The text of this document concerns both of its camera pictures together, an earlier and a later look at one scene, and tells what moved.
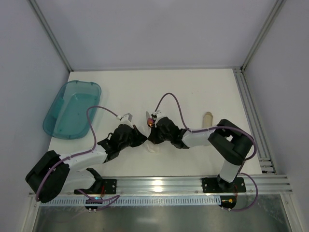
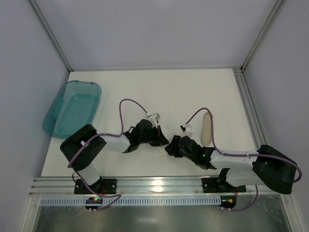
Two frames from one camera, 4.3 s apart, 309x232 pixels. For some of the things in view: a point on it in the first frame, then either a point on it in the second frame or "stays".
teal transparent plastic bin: (67, 117) stays
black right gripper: (156, 133) -> (177, 144)
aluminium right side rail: (266, 164) stays
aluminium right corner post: (277, 7) stays
